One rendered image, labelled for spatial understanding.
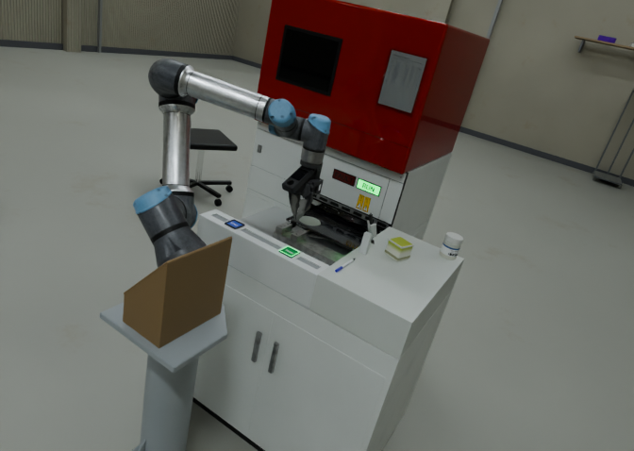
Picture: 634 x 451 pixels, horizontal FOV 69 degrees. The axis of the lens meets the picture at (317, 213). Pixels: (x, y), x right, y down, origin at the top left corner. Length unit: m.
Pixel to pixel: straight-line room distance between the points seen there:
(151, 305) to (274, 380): 0.72
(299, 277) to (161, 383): 0.55
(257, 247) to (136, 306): 0.49
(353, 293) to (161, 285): 0.60
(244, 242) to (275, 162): 0.72
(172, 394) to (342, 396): 0.58
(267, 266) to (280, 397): 0.54
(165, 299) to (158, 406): 0.47
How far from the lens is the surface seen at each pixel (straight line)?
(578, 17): 10.96
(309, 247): 1.92
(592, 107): 10.88
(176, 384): 1.62
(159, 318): 1.36
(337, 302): 1.58
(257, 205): 2.47
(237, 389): 2.08
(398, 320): 1.50
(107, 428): 2.32
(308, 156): 1.51
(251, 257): 1.73
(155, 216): 1.39
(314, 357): 1.73
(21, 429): 2.38
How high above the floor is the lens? 1.75
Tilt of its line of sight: 23 degrees down
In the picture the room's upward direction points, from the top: 13 degrees clockwise
